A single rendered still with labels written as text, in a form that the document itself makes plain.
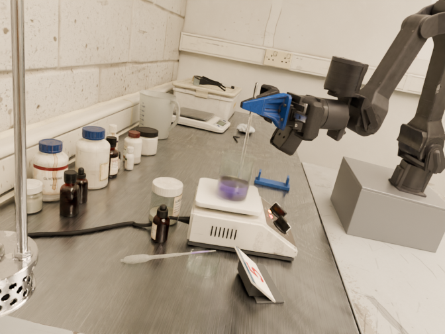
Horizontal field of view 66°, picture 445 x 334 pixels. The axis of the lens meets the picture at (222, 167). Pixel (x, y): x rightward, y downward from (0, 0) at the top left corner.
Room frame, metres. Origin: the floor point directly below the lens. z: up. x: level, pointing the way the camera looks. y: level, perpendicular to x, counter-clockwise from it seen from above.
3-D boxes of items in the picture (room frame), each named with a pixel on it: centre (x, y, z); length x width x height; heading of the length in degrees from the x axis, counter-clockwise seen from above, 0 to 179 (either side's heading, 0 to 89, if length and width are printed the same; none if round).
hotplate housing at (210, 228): (0.60, -0.05, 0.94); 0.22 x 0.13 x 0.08; 93
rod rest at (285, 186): (0.91, -0.15, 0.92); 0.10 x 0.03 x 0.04; 84
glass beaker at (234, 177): (0.58, -0.02, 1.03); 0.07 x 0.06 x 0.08; 177
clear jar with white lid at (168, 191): (0.61, 0.10, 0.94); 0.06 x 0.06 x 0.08
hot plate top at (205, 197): (0.60, -0.02, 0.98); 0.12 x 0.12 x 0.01; 3
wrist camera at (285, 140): (0.63, -0.11, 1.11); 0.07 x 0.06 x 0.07; 20
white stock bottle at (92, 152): (0.71, 0.29, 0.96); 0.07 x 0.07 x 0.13
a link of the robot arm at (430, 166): (0.74, -0.43, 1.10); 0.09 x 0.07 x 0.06; 20
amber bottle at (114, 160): (0.78, 0.27, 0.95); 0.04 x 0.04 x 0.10
